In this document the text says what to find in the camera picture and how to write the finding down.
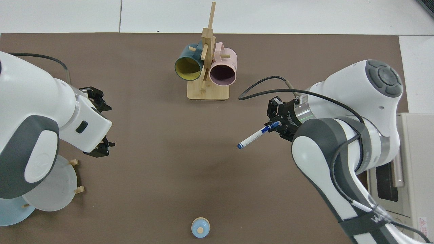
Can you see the blue and white marker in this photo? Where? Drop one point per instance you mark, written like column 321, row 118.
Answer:
column 251, row 139

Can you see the pink cup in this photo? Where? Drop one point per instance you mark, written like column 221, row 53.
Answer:
column 222, row 74

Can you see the wooden cup stand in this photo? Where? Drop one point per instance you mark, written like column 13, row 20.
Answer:
column 207, row 93

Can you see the dark teal cup yellow inside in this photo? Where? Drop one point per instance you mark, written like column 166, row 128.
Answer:
column 186, row 67

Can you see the wooden plate rack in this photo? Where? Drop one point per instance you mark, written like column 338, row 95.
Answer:
column 80, row 189

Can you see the grey plate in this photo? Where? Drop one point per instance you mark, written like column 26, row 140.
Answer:
column 57, row 189

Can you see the brown table cloth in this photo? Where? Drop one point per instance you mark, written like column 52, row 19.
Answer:
column 169, row 169

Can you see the pale toaster oven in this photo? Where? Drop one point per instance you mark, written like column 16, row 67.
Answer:
column 420, row 169

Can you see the light blue plate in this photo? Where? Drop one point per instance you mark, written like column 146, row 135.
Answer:
column 13, row 213

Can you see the dark grey corner object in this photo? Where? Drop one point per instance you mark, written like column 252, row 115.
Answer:
column 429, row 5

